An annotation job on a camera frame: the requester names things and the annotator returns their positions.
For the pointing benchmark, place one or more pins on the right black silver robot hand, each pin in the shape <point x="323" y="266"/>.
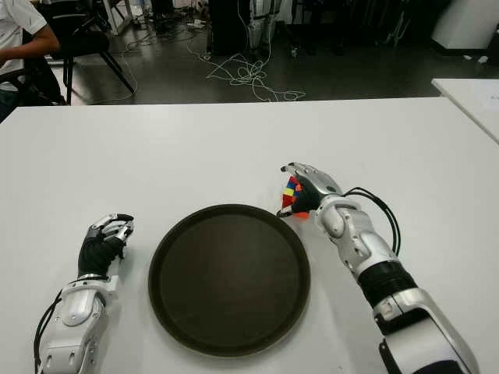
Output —
<point x="316" y="189"/>

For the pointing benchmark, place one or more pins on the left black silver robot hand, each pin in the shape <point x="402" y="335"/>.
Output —
<point x="95" y="251"/>

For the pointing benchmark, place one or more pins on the multicoloured Rubik's cube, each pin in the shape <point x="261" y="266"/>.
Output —
<point x="288" y="192"/>

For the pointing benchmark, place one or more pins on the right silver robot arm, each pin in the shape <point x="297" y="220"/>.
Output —
<point x="370" y="249"/>

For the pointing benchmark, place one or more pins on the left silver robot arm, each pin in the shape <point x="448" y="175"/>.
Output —
<point x="76" y="308"/>

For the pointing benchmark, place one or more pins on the dark brown round plate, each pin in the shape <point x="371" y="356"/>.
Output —
<point x="230" y="276"/>

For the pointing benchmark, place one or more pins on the black wheeled equipment rack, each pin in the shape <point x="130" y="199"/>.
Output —
<point x="343" y="27"/>

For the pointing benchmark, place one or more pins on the black office armchair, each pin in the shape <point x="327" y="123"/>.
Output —
<point x="47" y="82"/>

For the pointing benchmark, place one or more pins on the white side table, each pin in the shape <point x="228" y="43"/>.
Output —
<point x="471" y="101"/>

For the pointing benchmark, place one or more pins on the black cabinet on casters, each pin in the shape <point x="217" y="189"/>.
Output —
<point x="228" y="27"/>

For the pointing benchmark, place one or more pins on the white power strip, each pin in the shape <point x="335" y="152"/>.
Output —
<point x="195" y="24"/>

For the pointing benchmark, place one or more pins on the black four-legged chair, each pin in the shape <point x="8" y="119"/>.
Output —
<point x="85" y="43"/>

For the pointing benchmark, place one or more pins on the crumpled white paper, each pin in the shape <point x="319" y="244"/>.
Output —
<point x="483" y="59"/>

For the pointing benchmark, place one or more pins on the white machine housing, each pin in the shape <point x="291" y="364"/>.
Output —
<point x="468" y="23"/>

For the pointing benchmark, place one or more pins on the seated person in white shirt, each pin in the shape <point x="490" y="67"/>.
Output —
<point x="15" y="23"/>

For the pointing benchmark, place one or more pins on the white desk frame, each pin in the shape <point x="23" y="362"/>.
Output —
<point x="122" y="21"/>

